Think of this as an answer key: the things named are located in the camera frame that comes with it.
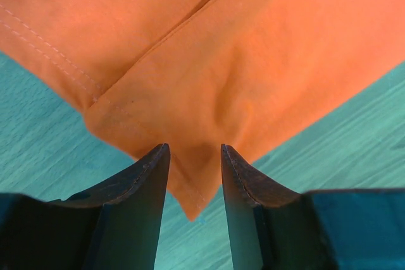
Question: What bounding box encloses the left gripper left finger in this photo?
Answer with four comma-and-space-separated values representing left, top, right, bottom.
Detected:
50, 142, 171, 270

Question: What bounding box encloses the orange t shirt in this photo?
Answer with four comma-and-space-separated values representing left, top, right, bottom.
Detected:
1, 0, 404, 220

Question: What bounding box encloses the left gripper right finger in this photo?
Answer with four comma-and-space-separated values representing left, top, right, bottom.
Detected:
220, 144, 301, 270

